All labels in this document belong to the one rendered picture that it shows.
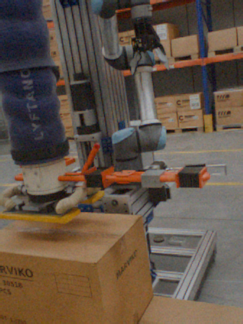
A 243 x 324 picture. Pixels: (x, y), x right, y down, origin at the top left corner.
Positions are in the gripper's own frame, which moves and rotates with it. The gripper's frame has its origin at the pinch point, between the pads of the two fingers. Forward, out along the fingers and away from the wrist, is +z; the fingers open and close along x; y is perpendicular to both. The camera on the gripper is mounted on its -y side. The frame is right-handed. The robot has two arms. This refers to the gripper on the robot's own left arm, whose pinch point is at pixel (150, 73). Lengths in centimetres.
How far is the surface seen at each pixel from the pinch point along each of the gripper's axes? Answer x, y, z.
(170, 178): 14.4, 32.9, 33.5
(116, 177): -5.8, 32.0, 33.0
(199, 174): 24, 35, 32
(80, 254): -18, 45, 57
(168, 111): -220, -679, 101
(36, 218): -36, 43, 45
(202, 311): 15, 14, 97
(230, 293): 9, -77, 152
